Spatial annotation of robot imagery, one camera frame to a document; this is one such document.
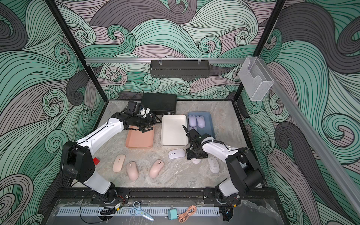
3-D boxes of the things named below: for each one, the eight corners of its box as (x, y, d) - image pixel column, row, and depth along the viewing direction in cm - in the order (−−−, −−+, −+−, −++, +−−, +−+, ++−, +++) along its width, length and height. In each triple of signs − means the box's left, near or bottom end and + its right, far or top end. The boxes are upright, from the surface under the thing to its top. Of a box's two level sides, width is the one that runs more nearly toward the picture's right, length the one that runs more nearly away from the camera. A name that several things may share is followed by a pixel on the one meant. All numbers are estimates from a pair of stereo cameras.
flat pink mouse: (112, 172, 83) (111, 171, 82) (117, 155, 90) (116, 154, 89) (121, 172, 83) (120, 171, 82) (126, 155, 90) (125, 154, 89)
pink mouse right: (146, 175, 82) (146, 174, 80) (157, 159, 89) (157, 157, 87) (155, 180, 81) (154, 179, 79) (165, 163, 87) (165, 162, 85)
